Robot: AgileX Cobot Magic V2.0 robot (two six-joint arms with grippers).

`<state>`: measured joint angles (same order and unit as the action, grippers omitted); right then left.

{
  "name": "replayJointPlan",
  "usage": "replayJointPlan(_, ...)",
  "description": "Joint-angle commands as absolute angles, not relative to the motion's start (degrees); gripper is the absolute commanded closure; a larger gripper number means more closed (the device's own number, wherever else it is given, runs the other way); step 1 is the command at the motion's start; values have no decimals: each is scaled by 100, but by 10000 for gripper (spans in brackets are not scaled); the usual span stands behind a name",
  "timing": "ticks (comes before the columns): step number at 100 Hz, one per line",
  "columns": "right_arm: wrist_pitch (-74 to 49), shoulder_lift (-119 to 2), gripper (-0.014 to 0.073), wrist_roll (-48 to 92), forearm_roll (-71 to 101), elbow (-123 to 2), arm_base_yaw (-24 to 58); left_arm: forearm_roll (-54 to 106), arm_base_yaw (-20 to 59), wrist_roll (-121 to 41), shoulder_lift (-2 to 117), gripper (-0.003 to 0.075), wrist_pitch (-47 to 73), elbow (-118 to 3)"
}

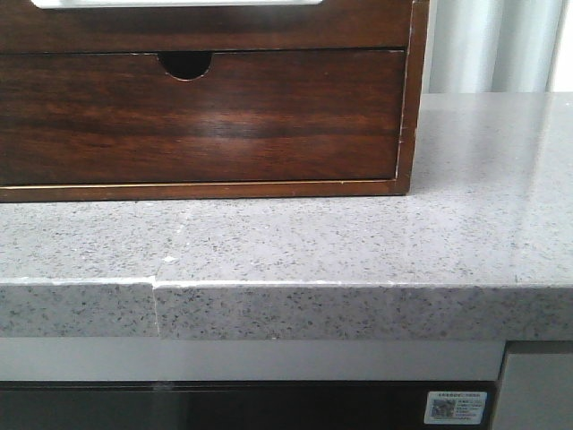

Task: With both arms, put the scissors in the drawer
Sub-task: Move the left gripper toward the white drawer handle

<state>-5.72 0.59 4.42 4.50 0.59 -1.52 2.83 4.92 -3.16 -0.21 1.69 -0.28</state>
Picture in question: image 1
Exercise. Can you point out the pale curtain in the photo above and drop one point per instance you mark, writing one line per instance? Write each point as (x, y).
(498, 46)

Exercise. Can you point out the white drawer handle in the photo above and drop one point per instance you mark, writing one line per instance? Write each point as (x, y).
(99, 4)

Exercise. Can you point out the white QR code sticker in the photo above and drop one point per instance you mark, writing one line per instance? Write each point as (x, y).
(464, 408)

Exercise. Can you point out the grey cabinet panel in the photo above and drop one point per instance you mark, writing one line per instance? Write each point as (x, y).
(535, 386)

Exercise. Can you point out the black appliance under counter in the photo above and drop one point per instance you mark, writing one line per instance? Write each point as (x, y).
(228, 405)

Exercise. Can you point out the wooden drawer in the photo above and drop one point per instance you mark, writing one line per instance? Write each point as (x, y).
(27, 29)
(198, 117)

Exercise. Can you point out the dark wooden drawer cabinet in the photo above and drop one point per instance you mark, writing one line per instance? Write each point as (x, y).
(397, 185)

